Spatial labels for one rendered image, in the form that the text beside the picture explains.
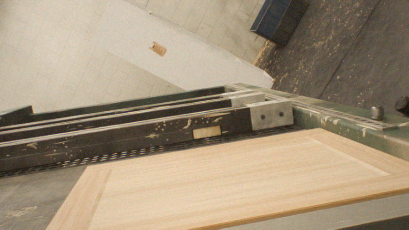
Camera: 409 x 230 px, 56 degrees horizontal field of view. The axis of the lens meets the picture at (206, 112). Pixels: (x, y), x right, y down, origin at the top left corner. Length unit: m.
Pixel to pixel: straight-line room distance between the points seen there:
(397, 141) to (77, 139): 0.79
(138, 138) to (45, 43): 5.15
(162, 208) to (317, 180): 0.24
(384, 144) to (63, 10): 5.57
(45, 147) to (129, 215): 0.58
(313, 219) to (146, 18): 4.06
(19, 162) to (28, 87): 5.25
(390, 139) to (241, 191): 0.28
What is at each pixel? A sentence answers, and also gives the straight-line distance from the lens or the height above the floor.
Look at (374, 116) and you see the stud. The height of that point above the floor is 0.87.
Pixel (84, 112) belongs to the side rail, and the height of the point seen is 1.55.
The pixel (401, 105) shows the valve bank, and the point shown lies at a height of 0.79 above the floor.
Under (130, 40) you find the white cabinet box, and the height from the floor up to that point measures 1.68.
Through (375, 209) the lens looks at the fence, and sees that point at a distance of 0.47.
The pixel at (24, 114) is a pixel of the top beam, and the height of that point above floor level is 1.82.
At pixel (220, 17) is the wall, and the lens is 5.80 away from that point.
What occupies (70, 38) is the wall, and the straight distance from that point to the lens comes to 6.05.
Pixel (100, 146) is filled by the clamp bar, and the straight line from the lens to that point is 1.11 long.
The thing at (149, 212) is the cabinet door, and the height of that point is 1.23.
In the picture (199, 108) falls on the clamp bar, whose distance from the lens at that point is 1.37.
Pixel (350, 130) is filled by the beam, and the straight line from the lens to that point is 0.85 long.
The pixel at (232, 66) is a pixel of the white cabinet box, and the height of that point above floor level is 0.53.
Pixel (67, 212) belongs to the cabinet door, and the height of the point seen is 1.34.
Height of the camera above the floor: 1.32
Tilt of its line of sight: 10 degrees down
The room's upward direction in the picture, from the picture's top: 64 degrees counter-clockwise
